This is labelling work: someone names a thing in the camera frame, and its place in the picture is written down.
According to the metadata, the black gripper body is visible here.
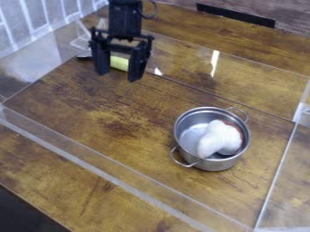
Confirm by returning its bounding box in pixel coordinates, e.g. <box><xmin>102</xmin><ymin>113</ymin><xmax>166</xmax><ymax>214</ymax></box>
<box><xmin>90</xmin><ymin>0</ymin><xmax>155</xmax><ymax>58</ymax></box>

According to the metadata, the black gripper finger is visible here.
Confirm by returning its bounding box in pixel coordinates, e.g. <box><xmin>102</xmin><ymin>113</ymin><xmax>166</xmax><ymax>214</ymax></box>
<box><xmin>128</xmin><ymin>42</ymin><xmax>150</xmax><ymax>82</ymax></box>
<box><xmin>90</xmin><ymin>41</ymin><xmax>110</xmax><ymax>75</ymax></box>

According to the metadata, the silver metal pot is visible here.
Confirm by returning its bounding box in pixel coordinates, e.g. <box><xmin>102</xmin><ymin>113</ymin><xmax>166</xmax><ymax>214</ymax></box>
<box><xmin>170</xmin><ymin>107</ymin><xmax>251</xmax><ymax>171</ymax></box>

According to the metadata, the white red toy mushroom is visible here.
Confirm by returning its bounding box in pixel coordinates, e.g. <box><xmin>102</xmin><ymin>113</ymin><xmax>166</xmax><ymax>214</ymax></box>
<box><xmin>197</xmin><ymin>120</ymin><xmax>242</xmax><ymax>159</ymax></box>

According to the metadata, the yellow green toy vegetable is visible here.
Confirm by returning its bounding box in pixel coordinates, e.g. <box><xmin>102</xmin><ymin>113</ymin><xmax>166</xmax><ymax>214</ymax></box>
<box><xmin>110</xmin><ymin>56</ymin><xmax>128</xmax><ymax>72</ymax></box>

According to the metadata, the black bar on table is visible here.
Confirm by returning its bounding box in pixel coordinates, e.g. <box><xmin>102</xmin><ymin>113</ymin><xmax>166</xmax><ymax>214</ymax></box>
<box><xmin>197</xmin><ymin>3</ymin><xmax>277</xmax><ymax>28</ymax></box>

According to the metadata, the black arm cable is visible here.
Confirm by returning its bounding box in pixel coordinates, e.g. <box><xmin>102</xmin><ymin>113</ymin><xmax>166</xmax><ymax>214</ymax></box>
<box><xmin>136</xmin><ymin>0</ymin><xmax>159</xmax><ymax>20</ymax></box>

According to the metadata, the clear acrylic enclosure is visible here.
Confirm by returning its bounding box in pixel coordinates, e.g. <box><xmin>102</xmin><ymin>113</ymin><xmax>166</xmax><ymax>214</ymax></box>
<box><xmin>0</xmin><ymin>22</ymin><xmax>310</xmax><ymax>232</ymax></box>

